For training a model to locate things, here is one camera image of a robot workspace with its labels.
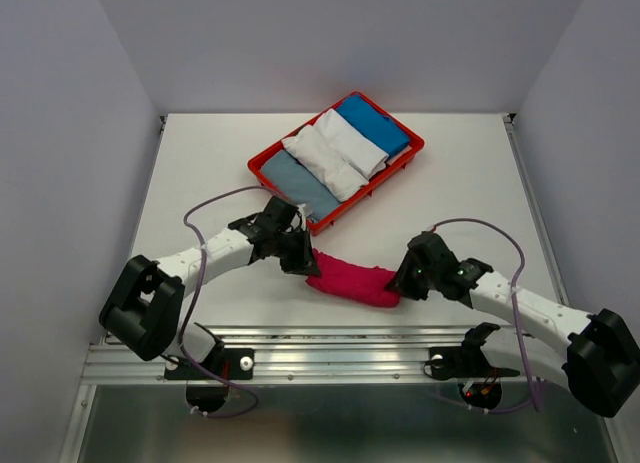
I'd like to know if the aluminium mounting rail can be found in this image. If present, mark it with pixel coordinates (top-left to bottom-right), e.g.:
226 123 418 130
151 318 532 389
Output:
82 325 566 387

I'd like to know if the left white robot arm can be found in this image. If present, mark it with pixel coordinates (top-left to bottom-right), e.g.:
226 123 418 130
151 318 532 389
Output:
99 196 320 381

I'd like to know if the pink t-shirt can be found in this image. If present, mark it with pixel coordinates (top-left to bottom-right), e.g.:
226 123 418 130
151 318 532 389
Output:
306 250 401 309

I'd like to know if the white textured rolled t-shirt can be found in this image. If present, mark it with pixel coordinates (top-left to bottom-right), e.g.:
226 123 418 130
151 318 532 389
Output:
281 125 368 202

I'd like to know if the red plastic tray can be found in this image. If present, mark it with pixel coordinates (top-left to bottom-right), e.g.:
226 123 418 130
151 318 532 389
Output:
247 92 424 236

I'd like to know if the grey rolled t-shirt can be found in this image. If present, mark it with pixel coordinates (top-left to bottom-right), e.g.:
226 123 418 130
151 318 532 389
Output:
261 150 341 222

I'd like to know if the blue rolled t-shirt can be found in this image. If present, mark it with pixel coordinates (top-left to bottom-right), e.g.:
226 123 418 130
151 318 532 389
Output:
336 95 410 157

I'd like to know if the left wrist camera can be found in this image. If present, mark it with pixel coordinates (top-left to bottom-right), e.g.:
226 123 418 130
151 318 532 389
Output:
297 203 313 221

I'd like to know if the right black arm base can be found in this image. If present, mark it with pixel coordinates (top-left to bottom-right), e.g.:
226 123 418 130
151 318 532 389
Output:
422 323 519 381

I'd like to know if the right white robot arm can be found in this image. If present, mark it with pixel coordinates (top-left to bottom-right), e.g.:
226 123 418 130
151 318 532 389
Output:
387 232 639 418

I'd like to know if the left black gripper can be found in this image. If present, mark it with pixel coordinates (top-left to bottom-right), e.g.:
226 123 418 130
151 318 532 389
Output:
271 225 319 277

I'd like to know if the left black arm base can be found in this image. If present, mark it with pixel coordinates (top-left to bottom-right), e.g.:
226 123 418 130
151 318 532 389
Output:
162 323 255 381

